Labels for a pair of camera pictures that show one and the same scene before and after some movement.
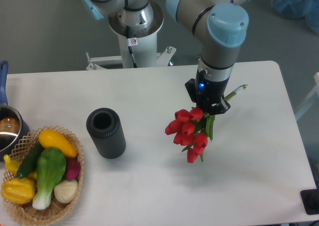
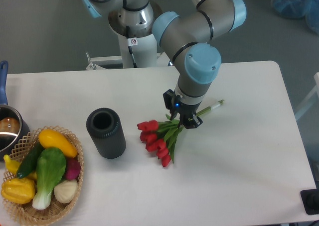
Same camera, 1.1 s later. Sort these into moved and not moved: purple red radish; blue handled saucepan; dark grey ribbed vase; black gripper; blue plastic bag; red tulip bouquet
Moved: black gripper; red tulip bouquet
Not moved: blue plastic bag; dark grey ribbed vase; purple red radish; blue handled saucepan
